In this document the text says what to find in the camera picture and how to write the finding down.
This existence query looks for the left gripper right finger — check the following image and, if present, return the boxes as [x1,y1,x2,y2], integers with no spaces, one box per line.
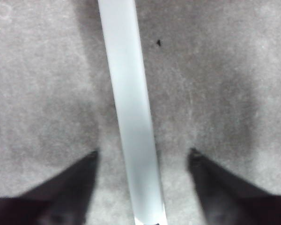
[188,148,281,225]

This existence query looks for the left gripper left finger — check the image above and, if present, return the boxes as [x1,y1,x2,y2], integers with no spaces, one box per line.
[0,150,100,225]

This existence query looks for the grey-handled sponge cup brush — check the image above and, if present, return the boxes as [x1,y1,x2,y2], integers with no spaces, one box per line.
[97,0,167,225]

